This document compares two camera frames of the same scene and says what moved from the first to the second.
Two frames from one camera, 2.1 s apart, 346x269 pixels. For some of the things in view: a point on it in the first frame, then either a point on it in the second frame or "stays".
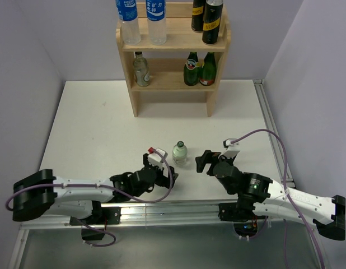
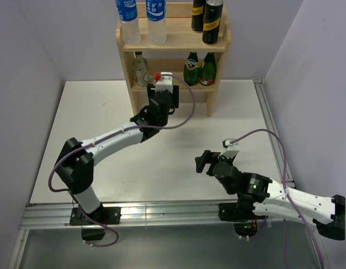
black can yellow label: x=198 y=12 stays
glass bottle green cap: x=141 y=70 stays
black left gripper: x=164 y=177 to x=175 y=96
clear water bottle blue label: x=130 y=27 stays
